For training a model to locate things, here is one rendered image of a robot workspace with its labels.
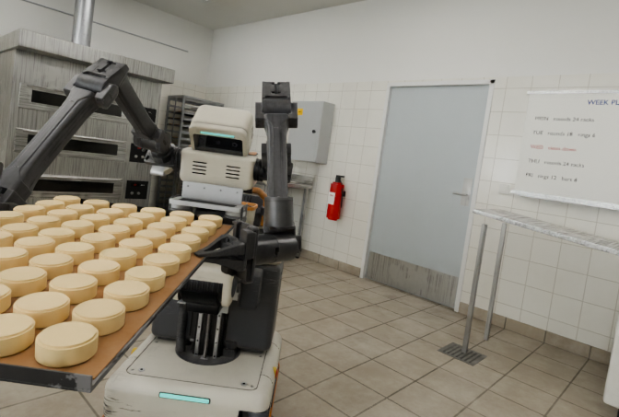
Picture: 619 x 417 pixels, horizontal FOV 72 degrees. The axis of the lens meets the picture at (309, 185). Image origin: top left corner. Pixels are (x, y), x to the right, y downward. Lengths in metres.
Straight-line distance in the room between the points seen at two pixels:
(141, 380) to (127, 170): 3.83
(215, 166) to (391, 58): 3.33
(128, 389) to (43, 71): 3.84
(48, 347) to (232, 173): 1.20
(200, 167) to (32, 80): 3.63
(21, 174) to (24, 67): 4.00
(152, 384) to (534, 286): 2.99
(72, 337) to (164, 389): 1.36
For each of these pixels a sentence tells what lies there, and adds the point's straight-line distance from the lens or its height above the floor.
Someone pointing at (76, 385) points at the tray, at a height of 0.96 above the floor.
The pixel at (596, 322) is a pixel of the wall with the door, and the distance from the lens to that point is 3.87.
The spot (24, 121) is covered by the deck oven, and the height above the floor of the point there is 1.17.
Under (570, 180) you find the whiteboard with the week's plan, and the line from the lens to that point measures 3.80.
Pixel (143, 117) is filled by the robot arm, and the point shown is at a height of 1.23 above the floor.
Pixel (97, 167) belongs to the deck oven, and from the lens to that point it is 5.28.
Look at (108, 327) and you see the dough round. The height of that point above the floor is 0.97.
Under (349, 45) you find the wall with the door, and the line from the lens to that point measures 5.06.
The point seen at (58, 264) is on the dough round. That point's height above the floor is 0.99.
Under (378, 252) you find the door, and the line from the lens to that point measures 4.54.
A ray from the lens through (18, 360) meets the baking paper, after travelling 0.47.
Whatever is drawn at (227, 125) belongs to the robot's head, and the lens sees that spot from 1.53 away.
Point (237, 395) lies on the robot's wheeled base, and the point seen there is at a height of 0.27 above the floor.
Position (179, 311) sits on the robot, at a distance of 1.96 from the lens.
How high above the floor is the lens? 1.17
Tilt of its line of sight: 3 degrees down
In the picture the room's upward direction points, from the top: 8 degrees clockwise
